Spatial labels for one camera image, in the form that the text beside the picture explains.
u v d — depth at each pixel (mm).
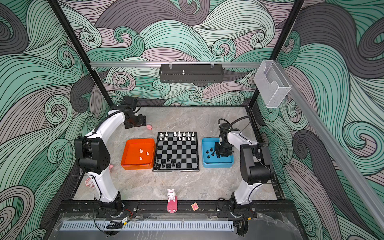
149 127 1049
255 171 468
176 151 925
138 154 933
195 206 731
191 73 947
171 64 926
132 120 774
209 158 916
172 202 738
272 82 788
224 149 795
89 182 795
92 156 497
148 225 697
